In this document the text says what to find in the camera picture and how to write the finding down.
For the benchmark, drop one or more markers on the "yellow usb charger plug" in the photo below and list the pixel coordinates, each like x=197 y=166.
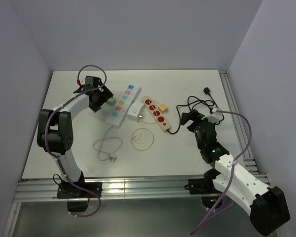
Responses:
x=163 y=107

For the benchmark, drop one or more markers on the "beige red power strip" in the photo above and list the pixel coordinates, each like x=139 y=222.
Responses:
x=156 y=113

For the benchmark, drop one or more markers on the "white charger block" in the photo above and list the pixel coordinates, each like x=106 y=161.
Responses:
x=138 y=105

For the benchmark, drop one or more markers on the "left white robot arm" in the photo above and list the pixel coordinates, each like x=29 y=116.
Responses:
x=55 y=130

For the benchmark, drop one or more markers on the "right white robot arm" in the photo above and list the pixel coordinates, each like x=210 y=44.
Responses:
x=265 y=205

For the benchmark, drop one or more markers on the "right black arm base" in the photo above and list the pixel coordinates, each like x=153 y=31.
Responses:
x=204 y=187

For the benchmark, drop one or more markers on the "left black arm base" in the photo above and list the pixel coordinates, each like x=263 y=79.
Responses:
x=78 y=200

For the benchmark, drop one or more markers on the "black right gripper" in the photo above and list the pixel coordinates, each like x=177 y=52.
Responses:
x=186 y=117

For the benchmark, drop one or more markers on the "aluminium right rail frame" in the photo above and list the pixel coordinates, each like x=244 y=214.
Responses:
x=240 y=125

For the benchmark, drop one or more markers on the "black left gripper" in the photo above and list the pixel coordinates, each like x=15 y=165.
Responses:
x=105 y=95

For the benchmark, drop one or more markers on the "aluminium rail frame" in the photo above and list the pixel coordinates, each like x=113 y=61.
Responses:
x=240 y=125
x=37 y=190

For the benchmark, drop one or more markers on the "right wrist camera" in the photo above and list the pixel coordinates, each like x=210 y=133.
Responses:
x=215 y=115

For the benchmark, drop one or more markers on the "aluminium front rail frame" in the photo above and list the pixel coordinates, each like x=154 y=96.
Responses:
x=37 y=190

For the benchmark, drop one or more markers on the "white multicolour power strip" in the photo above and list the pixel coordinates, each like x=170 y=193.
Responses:
x=122 y=105

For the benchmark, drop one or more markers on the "green usb charger plug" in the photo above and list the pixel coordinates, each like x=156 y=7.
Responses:
x=111 y=101

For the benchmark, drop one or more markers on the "white cube socket adapter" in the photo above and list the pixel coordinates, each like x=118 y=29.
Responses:
x=134 y=113

